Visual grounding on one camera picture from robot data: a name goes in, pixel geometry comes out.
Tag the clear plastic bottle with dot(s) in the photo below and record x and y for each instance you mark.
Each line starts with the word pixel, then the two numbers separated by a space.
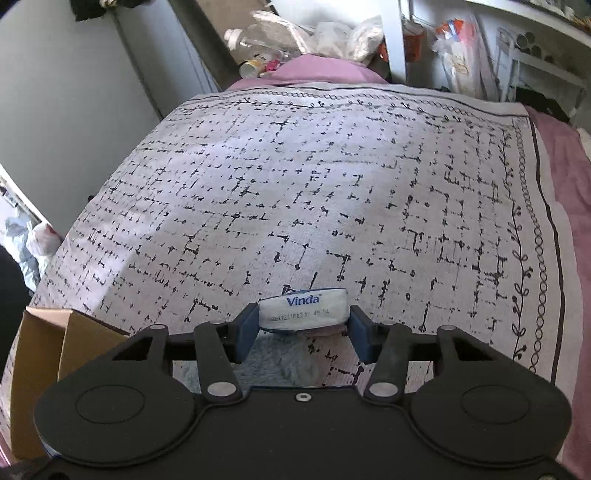
pixel 267 39

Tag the pink bed sheet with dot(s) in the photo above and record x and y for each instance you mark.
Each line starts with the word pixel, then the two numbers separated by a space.
pixel 570 169

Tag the dark clothes on door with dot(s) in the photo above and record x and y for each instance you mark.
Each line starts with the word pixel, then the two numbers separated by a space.
pixel 91 9

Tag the blue fluffy plush toy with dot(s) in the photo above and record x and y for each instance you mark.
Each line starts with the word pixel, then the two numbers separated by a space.
pixel 278 360

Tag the white black patterned blanket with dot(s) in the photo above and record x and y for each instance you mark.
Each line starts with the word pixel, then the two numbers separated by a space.
pixel 428 208

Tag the brown cardboard box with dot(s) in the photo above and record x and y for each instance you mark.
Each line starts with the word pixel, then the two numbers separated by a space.
pixel 52 343

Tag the paper cup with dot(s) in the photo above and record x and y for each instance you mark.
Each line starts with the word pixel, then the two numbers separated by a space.
pixel 252 68

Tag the white plastic bag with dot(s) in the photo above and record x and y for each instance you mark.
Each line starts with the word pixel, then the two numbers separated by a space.
pixel 43 241

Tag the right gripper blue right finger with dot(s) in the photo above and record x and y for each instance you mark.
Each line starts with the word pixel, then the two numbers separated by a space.
pixel 388 349

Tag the white crumpled bags pile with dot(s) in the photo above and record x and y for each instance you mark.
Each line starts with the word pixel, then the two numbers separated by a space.
pixel 327 39

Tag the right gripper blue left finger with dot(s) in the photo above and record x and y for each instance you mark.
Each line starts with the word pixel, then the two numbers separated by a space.
pixel 218 348

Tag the Vinda tissue pack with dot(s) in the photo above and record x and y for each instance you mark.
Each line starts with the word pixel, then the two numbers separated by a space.
pixel 304 310

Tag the white desk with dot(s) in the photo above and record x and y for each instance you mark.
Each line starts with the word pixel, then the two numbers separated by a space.
pixel 565 41

